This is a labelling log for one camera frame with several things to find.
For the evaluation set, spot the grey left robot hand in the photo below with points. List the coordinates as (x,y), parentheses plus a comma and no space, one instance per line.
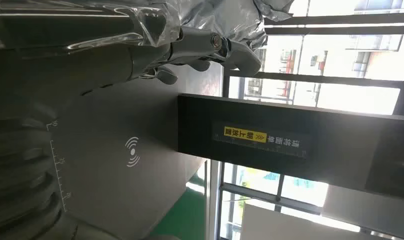
(72,73)

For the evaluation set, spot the grey plastic mailer package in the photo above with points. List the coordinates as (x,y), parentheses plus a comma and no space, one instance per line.
(222,16)

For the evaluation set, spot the dark grey scale platform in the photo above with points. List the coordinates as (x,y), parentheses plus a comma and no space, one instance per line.
(122,192)

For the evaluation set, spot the black yellow column label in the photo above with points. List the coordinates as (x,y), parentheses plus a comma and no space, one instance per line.
(255,136)

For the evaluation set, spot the black scanner column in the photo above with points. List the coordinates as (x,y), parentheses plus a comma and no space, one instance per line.
(338,159)

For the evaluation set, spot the dark window frame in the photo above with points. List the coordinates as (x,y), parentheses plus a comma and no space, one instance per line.
(321,79)

